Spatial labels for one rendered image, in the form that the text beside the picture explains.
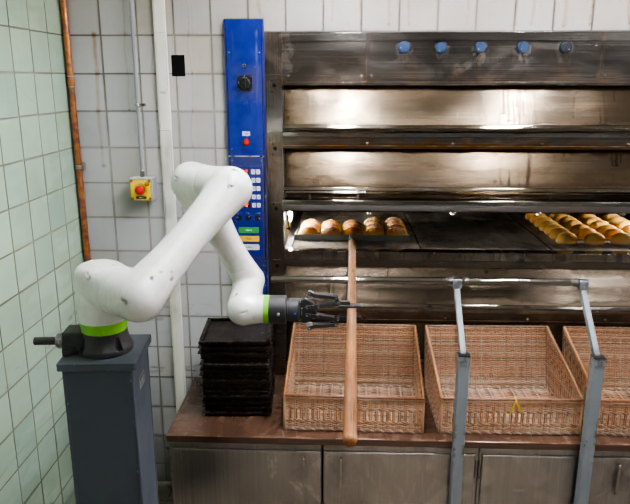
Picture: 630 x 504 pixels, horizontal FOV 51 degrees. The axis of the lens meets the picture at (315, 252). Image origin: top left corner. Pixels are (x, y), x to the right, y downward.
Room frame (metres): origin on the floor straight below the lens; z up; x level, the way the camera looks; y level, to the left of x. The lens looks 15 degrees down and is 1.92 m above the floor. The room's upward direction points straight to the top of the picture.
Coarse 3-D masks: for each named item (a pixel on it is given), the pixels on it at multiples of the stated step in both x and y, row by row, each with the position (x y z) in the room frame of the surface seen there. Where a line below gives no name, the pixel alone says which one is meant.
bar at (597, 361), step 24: (456, 288) 2.41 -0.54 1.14; (456, 312) 2.35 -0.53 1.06; (600, 360) 2.17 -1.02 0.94; (456, 384) 2.21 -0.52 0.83; (600, 384) 2.17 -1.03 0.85; (456, 408) 2.19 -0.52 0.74; (456, 432) 2.19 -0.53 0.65; (456, 456) 2.19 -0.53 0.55; (456, 480) 2.19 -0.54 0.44; (576, 480) 2.21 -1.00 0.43
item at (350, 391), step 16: (352, 240) 2.88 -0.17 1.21; (352, 256) 2.61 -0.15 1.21; (352, 272) 2.38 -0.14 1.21; (352, 288) 2.19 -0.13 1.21; (352, 320) 1.88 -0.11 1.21; (352, 336) 1.75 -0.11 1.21; (352, 352) 1.64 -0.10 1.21; (352, 368) 1.54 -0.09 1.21; (352, 384) 1.45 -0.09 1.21; (352, 400) 1.37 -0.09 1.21; (352, 416) 1.29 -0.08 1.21; (352, 432) 1.23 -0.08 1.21
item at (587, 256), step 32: (288, 256) 2.82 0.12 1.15; (320, 256) 2.81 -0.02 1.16; (384, 256) 2.80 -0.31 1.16; (416, 256) 2.80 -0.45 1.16; (448, 256) 2.79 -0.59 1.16; (480, 256) 2.79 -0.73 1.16; (512, 256) 2.78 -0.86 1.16; (544, 256) 2.78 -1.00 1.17; (576, 256) 2.77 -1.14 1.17; (608, 256) 2.76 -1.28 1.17
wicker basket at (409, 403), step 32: (320, 352) 2.75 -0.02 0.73; (416, 352) 2.59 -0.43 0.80; (288, 384) 2.45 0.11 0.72; (320, 384) 2.70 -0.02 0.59; (384, 384) 2.70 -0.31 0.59; (416, 384) 2.53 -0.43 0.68; (288, 416) 2.42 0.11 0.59; (320, 416) 2.42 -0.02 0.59; (384, 416) 2.42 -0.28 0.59; (416, 416) 2.30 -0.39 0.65
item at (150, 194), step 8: (136, 176) 2.82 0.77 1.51; (152, 176) 2.82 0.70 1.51; (136, 184) 2.77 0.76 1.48; (144, 184) 2.77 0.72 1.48; (152, 184) 2.78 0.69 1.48; (144, 192) 2.77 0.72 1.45; (152, 192) 2.77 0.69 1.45; (136, 200) 2.78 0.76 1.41; (144, 200) 2.77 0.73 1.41; (152, 200) 2.77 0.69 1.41
